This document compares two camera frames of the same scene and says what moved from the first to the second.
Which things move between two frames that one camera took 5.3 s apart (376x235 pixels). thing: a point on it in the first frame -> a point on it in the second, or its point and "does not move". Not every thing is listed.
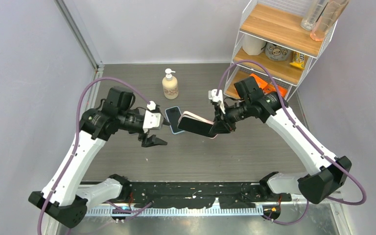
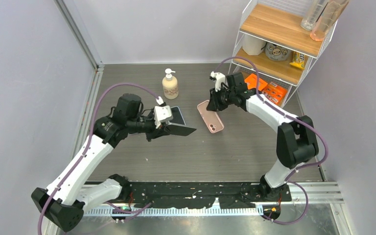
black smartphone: x=195 y=126 -> x=179 y=129
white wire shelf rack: x=272 y=47 does not move
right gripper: x=221 y=127 -> x=214 y=104
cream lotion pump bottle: x=170 y=85 does not move
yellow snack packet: x=298 y=60 does not move
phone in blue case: x=174 y=113 does not move
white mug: x=252 y=45 does not move
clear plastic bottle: x=314 y=9 does not move
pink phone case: x=190 y=113 -> x=211 y=118
